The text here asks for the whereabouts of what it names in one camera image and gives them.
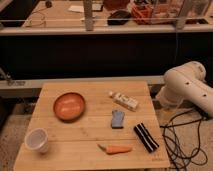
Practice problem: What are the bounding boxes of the white ceramic cup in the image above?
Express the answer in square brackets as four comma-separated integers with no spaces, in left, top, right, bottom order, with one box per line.
[24,128,49,154]

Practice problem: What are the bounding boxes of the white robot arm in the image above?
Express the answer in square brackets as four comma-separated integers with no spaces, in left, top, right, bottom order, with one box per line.
[156,61,213,118]

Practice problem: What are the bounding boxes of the orange ceramic bowl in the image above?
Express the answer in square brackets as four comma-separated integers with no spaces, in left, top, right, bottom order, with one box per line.
[53,92,86,121]

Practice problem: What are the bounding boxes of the blue sponge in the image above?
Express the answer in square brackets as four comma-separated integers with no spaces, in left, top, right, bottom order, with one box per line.
[111,110,125,129]

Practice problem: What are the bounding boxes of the orange toy carrot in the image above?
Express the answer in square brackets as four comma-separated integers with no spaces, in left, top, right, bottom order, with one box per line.
[98,145,132,155]

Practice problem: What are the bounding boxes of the black object on bench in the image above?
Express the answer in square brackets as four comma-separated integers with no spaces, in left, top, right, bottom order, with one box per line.
[107,10,131,26]

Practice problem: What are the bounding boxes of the orange crate on bench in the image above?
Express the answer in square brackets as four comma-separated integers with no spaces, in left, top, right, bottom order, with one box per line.
[131,4,157,25]

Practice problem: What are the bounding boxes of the grey metal post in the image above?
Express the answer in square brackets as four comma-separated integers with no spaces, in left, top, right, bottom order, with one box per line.
[83,0,93,31]

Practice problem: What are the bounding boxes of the black power cable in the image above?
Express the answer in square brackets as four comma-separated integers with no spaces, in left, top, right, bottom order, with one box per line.
[159,108,209,171]

